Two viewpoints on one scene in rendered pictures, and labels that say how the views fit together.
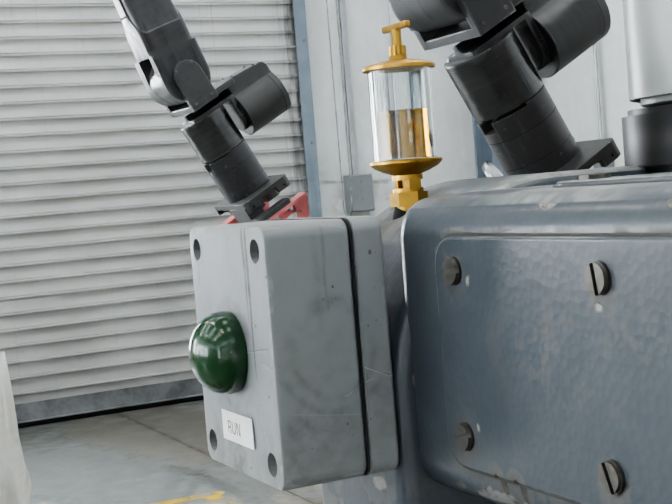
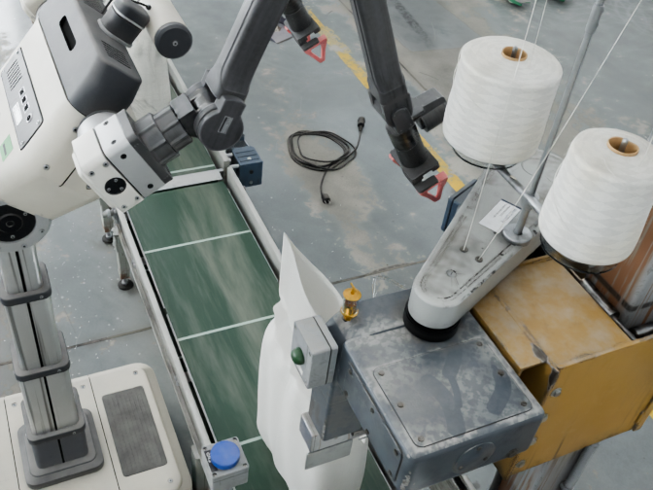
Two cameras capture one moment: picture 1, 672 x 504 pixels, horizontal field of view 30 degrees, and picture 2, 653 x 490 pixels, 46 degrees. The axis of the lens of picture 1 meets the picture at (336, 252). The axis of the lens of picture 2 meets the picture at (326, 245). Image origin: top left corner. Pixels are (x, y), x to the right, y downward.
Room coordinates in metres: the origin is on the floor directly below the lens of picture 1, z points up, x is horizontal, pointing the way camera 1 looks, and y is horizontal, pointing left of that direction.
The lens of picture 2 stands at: (-0.35, 0.08, 2.24)
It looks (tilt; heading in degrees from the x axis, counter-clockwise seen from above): 42 degrees down; 356
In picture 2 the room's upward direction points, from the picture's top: 8 degrees clockwise
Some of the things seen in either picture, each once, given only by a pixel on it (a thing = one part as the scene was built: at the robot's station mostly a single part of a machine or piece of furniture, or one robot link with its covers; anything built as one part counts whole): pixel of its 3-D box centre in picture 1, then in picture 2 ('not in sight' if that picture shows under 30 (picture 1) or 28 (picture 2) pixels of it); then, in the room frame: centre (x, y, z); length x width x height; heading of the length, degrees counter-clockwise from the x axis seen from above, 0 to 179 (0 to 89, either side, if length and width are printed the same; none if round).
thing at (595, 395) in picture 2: not in sight; (564, 352); (0.60, -0.45, 1.18); 0.34 x 0.25 x 0.31; 116
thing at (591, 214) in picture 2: not in sight; (602, 192); (0.52, -0.36, 1.61); 0.15 x 0.14 x 0.17; 26
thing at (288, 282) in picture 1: (289, 343); (313, 351); (0.46, 0.02, 1.29); 0.08 x 0.05 x 0.09; 26
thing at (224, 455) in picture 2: not in sight; (224, 456); (0.54, 0.16, 0.84); 0.06 x 0.06 x 0.02
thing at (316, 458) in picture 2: not in sight; (324, 444); (0.49, -0.03, 0.98); 0.09 x 0.05 x 0.05; 116
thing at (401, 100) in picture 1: (402, 115); (351, 302); (0.50, -0.03, 1.37); 0.03 x 0.02 x 0.03; 26
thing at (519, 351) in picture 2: not in sight; (483, 348); (0.53, -0.27, 1.26); 0.22 x 0.05 x 0.16; 26
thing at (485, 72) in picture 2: not in sight; (500, 99); (0.75, -0.25, 1.61); 0.17 x 0.17 x 0.17
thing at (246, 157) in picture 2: not in sight; (234, 153); (2.29, 0.33, 0.35); 0.30 x 0.15 x 0.15; 26
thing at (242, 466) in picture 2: not in sight; (224, 465); (0.54, 0.16, 0.81); 0.08 x 0.08 x 0.06; 26
